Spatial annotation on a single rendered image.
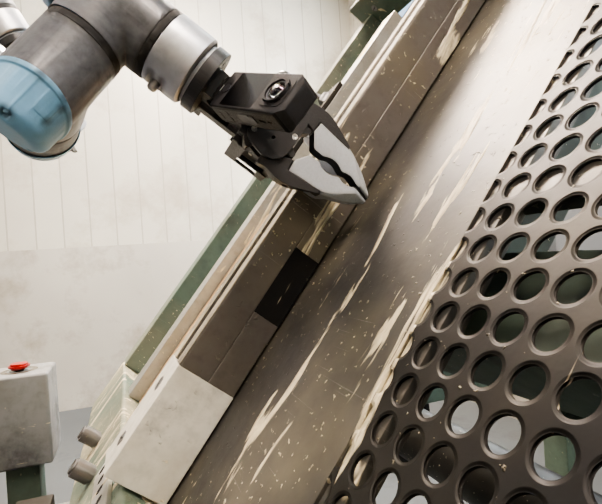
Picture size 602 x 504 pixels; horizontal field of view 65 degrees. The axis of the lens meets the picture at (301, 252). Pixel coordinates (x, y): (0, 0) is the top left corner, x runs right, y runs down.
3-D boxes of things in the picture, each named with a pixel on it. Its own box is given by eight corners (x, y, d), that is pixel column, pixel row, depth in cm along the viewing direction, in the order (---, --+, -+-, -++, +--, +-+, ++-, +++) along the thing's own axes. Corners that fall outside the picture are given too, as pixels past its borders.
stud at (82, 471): (87, 481, 61) (66, 470, 61) (99, 463, 62) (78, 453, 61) (85, 489, 59) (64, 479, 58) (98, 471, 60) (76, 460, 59)
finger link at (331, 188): (348, 206, 55) (285, 157, 53) (370, 198, 50) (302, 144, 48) (334, 227, 55) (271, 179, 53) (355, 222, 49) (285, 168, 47)
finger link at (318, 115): (351, 141, 51) (287, 88, 49) (357, 137, 50) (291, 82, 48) (329, 175, 50) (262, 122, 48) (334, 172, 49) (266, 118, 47)
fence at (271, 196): (147, 399, 87) (128, 388, 86) (395, 33, 108) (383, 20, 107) (148, 407, 82) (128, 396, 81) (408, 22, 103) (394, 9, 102)
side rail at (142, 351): (164, 383, 112) (124, 360, 109) (389, 50, 136) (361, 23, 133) (166, 389, 106) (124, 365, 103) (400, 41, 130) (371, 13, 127)
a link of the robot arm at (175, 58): (189, -1, 43) (136, 64, 42) (230, 33, 45) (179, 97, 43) (183, 37, 51) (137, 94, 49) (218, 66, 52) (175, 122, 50)
